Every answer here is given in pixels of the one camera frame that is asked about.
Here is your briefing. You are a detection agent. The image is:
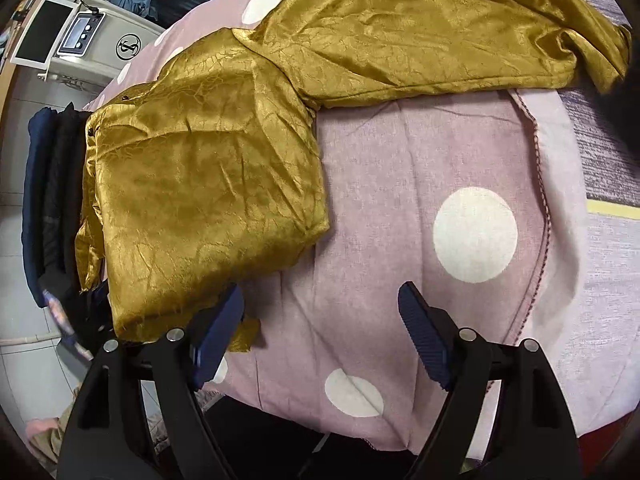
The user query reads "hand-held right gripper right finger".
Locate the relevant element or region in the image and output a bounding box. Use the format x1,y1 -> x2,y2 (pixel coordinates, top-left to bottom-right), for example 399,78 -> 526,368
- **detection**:
397,281 -> 583,480

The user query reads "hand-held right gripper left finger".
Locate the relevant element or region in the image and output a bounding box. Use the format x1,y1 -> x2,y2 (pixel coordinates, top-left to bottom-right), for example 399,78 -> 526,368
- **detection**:
56,282 -> 246,480

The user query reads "gold satin jacket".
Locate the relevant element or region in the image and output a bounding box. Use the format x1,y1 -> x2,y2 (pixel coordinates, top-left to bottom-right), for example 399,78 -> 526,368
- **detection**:
74,0 -> 633,356

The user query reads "pink polka dot bed sheet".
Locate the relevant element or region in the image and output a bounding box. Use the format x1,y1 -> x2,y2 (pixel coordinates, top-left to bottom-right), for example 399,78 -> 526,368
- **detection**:
82,0 -> 591,453

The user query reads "black folded garment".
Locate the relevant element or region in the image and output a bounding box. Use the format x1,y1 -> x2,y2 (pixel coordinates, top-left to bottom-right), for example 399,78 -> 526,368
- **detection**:
42,102 -> 92,293

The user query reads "navy folded garment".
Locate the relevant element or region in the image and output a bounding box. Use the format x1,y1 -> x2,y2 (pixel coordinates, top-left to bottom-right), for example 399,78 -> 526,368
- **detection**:
22,107 -> 57,307

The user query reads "grey striped blanket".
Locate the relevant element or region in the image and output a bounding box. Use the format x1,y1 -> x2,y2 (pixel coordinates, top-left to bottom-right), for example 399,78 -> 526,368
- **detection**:
500,0 -> 640,441

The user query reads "white appliance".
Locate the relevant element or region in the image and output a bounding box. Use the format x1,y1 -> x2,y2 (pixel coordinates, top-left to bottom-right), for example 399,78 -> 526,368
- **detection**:
37,0 -> 166,92

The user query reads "appliance control panel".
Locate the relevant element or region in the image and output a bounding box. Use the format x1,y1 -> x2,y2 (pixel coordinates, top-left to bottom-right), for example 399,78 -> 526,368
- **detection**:
56,11 -> 106,57

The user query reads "white framed tablet screen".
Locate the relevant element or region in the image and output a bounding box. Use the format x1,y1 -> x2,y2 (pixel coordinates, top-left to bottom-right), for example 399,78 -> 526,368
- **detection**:
10,0 -> 79,68

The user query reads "wooden shelf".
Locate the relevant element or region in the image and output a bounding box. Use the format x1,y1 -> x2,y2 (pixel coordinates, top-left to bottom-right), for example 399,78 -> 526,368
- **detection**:
0,0 -> 71,92

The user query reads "red bed frame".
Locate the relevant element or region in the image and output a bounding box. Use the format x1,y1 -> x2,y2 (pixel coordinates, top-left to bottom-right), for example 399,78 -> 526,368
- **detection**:
579,417 -> 622,463

